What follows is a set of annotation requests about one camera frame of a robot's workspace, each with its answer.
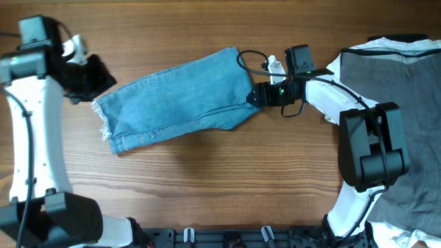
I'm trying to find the light blue denim jeans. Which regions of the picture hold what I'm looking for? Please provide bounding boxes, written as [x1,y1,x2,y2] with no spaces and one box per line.
[91,47,259,154]

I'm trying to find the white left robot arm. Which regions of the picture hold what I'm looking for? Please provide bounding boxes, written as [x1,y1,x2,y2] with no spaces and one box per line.
[1,47,152,247]

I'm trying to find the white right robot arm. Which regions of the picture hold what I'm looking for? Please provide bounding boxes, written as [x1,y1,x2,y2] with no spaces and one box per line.
[246,69,409,247]

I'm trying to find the white shirt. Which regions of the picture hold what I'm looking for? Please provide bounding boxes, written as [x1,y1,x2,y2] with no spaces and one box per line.
[322,37,441,125]

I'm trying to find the grey trousers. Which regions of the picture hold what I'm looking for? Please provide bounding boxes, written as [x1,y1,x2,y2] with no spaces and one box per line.
[339,48,441,238]

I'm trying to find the black garment under pile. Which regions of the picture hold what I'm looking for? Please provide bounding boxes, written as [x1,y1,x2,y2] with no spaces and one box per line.
[367,33,429,43]

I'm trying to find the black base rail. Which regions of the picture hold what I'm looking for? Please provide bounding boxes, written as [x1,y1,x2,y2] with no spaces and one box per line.
[144,226,337,248]

